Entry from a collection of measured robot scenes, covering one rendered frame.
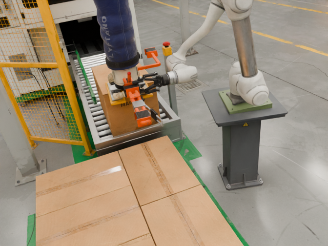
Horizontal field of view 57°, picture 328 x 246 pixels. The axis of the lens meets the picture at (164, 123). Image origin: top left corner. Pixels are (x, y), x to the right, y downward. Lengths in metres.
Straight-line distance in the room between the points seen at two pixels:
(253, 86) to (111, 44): 0.92
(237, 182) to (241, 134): 0.49
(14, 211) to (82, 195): 1.10
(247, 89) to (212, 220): 0.82
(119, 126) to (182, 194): 0.80
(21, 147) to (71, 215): 1.33
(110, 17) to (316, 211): 1.99
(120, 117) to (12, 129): 1.10
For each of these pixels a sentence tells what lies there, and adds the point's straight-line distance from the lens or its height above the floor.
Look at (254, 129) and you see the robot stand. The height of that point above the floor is 0.56.
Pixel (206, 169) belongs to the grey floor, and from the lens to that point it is 2.83.
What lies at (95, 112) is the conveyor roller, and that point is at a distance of 2.85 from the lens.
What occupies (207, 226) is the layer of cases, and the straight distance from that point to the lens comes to 1.71.
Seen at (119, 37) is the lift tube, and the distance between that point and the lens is 1.94.
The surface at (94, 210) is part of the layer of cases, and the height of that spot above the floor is 0.54.
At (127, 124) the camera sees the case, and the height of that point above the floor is 0.65.
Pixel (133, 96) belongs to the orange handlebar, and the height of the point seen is 1.08.
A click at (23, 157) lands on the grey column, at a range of 3.19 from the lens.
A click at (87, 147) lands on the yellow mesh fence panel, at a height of 0.10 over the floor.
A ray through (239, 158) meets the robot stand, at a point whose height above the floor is 0.29.
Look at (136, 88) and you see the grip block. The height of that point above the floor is 1.09.
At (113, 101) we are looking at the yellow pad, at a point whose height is 0.96.
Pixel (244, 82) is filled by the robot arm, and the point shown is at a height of 1.03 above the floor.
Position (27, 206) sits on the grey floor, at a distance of 3.00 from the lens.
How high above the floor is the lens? 1.89
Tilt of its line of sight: 33 degrees down
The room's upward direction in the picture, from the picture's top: 8 degrees counter-clockwise
